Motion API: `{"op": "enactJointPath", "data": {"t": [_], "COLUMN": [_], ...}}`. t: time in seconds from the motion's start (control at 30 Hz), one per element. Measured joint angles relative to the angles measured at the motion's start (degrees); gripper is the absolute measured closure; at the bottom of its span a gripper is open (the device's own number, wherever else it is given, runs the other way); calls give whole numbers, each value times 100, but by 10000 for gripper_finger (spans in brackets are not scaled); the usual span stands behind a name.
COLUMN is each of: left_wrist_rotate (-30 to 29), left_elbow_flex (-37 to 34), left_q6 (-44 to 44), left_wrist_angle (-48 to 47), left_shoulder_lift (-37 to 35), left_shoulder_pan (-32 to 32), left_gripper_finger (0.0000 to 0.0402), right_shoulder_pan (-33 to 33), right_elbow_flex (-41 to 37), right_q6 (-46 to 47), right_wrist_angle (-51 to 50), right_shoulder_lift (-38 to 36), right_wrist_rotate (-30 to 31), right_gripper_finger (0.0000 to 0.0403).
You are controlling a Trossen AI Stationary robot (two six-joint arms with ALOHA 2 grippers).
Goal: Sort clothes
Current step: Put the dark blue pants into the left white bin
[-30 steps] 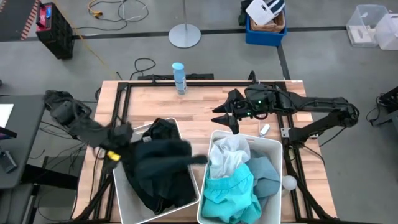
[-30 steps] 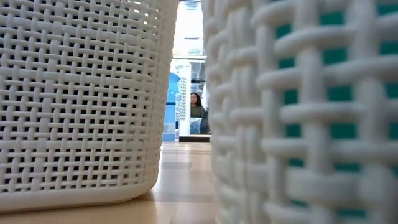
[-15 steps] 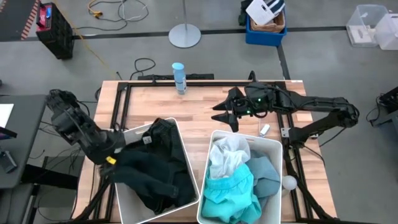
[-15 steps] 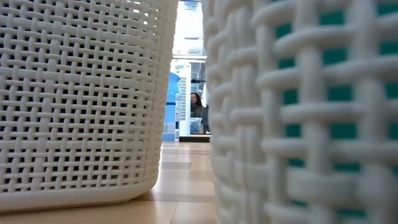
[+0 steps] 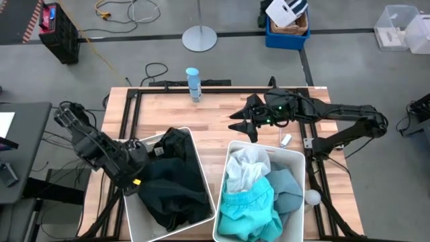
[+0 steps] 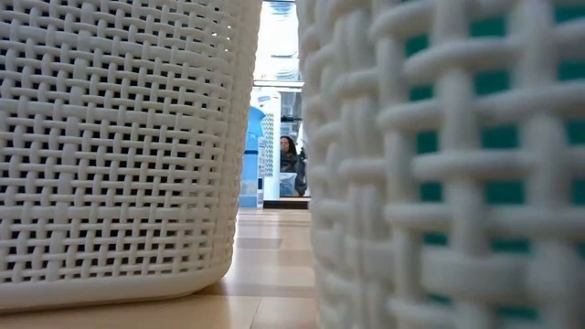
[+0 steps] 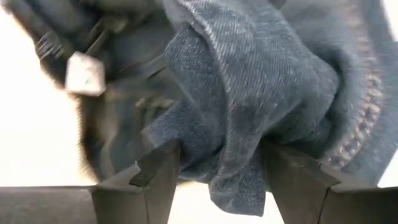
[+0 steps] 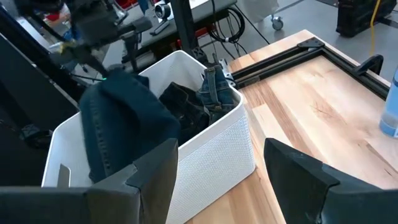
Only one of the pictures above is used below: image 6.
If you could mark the teal garment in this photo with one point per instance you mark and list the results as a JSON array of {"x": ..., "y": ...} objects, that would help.
[{"x": 491, "y": 82}]

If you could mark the person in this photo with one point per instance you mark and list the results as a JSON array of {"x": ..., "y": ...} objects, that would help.
[{"x": 289, "y": 155}]

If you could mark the white woven plastic basket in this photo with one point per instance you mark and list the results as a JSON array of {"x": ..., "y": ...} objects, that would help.
[
  {"x": 457, "y": 183},
  {"x": 114, "y": 137}
]

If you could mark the black table frame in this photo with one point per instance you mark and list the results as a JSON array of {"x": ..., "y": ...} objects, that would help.
[{"x": 285, "y": 204}]

